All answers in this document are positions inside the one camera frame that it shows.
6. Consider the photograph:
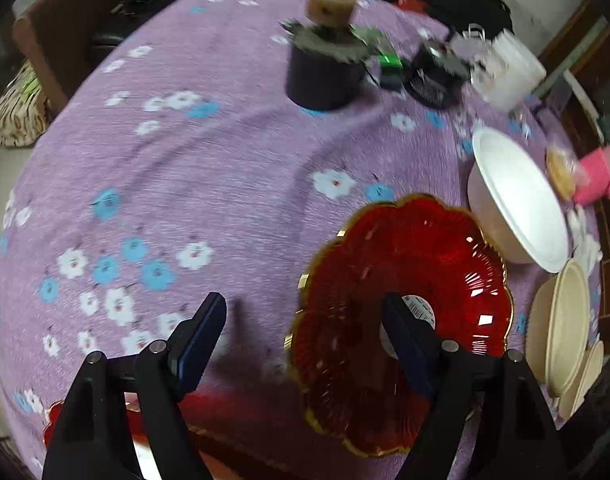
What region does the pink bottle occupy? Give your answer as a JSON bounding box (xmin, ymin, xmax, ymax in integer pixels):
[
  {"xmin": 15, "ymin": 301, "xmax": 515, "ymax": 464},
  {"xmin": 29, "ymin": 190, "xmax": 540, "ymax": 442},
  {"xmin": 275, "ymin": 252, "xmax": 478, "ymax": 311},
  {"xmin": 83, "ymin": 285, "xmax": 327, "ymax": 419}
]
[{"xmin": 575, "ymin": 146, "xmax": 610, "ymax": 206}]

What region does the black round device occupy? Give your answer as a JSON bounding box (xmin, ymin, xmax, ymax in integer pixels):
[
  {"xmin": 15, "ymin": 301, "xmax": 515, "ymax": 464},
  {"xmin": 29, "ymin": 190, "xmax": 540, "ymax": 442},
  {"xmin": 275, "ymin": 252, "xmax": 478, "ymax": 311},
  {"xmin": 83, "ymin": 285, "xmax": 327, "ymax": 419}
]
[{"xmin": 404, "ymin": 41, "xmax": 470, "ymax": 108}]

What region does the purple floral tablecloth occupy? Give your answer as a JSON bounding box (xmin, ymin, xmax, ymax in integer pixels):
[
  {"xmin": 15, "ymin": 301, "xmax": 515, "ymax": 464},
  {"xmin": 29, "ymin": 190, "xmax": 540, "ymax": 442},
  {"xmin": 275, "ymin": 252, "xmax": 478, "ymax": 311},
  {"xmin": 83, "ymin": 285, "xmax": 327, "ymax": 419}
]
[{"xmin": 0, "ymin": 0, "xmax": 606, "ymax": 480}]

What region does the white plastic bucket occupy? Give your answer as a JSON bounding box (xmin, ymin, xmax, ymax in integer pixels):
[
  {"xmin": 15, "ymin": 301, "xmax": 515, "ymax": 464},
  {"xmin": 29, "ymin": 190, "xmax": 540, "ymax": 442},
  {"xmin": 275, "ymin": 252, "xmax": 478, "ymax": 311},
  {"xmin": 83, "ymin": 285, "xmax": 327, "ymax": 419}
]
[{"xmin": 465, "ymin": 24, "xmax": 548, "ymax": 113}]

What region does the brown sofa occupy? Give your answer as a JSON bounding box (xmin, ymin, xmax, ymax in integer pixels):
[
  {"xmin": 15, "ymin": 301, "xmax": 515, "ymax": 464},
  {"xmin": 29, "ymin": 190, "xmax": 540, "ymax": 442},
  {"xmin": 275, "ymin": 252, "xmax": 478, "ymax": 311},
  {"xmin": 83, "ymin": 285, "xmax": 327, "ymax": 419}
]
[{"xmin": 12, "ymin": 0, "xmax": 181, "ymax": 111}]

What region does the red bag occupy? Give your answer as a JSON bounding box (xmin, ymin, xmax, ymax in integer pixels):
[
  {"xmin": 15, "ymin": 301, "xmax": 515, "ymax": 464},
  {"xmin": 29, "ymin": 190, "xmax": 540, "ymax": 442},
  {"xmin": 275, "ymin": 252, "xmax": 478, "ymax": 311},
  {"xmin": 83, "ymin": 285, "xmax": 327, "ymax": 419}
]
[{"xmin": 394, "ymin": 0, "xmax": 431, "ymax": 16}]

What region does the brown wooden spool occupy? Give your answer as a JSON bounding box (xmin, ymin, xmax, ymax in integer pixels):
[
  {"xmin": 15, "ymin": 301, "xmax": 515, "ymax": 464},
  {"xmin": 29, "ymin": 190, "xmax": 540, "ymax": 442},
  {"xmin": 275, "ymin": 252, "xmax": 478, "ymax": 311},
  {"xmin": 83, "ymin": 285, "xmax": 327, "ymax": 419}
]
[{"xmin": 305, "ymin": 0, "xmax": 357, "ymax": 28}]

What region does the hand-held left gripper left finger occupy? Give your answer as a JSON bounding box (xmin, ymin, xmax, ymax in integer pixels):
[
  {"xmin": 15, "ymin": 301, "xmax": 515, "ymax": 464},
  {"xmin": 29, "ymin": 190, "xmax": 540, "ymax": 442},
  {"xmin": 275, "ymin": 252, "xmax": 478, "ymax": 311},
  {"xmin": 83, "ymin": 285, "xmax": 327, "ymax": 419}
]
[{"xmin": 42, "ymin": 291, "xmax": 228, "ymax": 480}]

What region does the patterned beige blanket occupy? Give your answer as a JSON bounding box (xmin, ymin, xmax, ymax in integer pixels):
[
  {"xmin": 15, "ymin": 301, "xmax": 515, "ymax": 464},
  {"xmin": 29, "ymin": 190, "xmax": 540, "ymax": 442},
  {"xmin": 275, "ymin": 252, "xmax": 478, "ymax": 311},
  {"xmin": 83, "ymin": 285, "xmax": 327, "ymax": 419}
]
[{"xmin": 0, "ymin": 60, "xmax": 53, "ymax": 148}]

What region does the cream plastic bowl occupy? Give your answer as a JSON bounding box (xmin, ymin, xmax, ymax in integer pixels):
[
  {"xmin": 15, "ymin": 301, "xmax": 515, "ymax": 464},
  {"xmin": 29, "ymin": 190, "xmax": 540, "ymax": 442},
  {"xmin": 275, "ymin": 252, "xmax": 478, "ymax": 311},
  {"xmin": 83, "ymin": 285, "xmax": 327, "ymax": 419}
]
[
  {"xmin": 557, "ymin": 341, "xmax": 606, "ymax": 420},
  {"xmin": 526, "ymin": 259, "xmax": 592, "ymax": 397}
]

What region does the yellow snack packet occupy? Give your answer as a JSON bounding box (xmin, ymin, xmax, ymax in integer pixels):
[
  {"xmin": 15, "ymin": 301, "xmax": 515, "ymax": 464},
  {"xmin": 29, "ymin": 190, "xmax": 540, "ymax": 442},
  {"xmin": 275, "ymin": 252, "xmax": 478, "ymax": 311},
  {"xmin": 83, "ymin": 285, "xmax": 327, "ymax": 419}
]
[{"xmin": 545, "ymin": 146, "xmax": 578, "ymax": 201}]

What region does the black cylindrical stand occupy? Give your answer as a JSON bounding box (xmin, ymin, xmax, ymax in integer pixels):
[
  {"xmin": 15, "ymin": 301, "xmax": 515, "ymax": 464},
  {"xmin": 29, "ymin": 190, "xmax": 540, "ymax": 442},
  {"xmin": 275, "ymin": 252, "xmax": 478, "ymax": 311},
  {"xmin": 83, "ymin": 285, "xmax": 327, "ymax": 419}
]
[{"xmin": 285, "ymin": 25, "xmax": 381, "ymax": 111}]

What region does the red scalloped plate gold rim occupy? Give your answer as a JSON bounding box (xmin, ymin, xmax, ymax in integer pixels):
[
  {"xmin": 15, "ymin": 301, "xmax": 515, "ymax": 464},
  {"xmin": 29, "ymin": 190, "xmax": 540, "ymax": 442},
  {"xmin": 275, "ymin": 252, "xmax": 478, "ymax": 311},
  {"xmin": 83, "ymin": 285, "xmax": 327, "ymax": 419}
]
[
  {"xmin": 284, "ymin": 192, "xmax": 514, "ymax": 458},
  {"xmin": 42, "ymin": 390, "xmax": 266, "ymax": 461}
]

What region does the white bowl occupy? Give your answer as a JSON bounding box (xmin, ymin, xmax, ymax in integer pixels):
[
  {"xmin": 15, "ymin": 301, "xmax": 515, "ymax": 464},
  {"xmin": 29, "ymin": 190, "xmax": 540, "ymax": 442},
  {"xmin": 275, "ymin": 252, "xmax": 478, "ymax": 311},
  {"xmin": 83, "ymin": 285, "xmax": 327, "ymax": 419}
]
[{"xmin": 466, "ymin": 126, "xmax": 570, "ymax": 274}]

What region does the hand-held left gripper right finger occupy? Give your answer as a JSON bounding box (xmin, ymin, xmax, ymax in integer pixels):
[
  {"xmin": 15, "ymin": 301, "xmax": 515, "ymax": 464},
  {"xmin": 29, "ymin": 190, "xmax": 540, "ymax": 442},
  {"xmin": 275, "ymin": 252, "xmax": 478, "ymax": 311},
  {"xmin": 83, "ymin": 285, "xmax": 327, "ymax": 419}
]
[{"xmin": 381, "ymin": 293, "xmax": 569, "ymax": 480}]

